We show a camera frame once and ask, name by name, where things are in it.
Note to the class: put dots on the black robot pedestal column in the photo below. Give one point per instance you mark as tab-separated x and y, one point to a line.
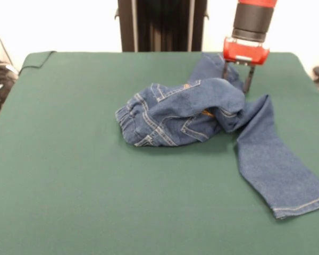
127	26

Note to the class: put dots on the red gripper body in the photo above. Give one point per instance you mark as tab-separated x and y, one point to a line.
246	51

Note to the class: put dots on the blue denim jeans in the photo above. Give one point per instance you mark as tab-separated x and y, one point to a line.
191	106

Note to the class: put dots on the dark green table cloth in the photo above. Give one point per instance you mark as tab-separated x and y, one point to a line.
69	159

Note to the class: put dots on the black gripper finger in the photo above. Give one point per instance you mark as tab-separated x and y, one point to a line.
226	70
249	79

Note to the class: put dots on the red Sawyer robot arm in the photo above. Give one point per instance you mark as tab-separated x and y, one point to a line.
251	21

